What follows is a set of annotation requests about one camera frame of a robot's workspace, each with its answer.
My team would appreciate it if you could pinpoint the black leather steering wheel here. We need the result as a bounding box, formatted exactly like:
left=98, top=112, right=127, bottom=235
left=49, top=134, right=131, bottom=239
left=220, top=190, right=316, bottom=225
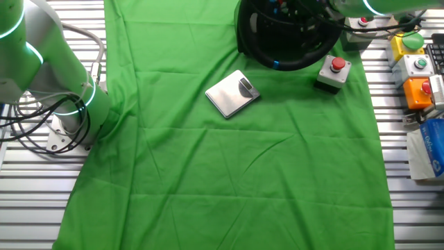
left=237, top=0, right=346, bottom=72

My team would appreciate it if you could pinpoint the silver digital scale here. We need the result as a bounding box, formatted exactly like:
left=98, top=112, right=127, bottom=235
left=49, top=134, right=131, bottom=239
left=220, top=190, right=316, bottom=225
left=204, top=69, right=261, bottom=119

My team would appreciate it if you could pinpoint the green cloth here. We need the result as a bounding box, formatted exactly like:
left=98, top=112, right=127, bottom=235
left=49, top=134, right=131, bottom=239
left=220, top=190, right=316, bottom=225
left=51, top=0, right=396, bottom=250

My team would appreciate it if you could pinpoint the white box red button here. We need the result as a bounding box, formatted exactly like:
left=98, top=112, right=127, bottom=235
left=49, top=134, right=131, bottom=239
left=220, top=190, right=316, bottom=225
left=314, top=55, right=352, bottom=95
left=339, top=15, right=379, bottom=52

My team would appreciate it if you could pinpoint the yellow box green button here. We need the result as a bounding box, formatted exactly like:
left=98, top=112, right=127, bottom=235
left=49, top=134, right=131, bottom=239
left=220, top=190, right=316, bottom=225
left=386, top=31, right=426, bottom=69

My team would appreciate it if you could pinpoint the orange box red button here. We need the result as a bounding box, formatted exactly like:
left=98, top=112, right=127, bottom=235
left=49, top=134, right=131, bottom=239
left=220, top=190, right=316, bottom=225
left=402, top=76, right=434, bottom=110

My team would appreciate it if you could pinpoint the grey box green button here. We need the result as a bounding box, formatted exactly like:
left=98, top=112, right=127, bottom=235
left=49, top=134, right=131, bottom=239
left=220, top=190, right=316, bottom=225
left=391, top=54, right=436, bottom=90

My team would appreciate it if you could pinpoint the blue tissue pack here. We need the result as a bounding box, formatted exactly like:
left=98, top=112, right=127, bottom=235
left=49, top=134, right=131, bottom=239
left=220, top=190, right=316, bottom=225
left=405, top=118, right=444, bottom=181

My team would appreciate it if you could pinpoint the black keyboard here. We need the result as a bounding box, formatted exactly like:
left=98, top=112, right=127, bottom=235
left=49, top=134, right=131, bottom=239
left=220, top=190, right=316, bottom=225
left=425, top=33, right=444, bottom=76

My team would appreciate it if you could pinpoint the thick grey cable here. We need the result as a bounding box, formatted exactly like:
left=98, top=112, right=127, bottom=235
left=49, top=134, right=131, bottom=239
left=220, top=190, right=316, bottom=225
left=58, top=21, right=107, bottom=86

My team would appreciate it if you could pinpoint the black cable bundle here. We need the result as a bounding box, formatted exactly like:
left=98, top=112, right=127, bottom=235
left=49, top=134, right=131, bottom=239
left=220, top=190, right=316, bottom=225
left=0, top=92, right=94, bottom=153

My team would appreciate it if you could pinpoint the silver ribbed camera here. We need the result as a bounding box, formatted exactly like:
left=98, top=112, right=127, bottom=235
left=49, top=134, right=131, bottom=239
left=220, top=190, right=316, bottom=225
left=429, top=74, right=444, bottom=111

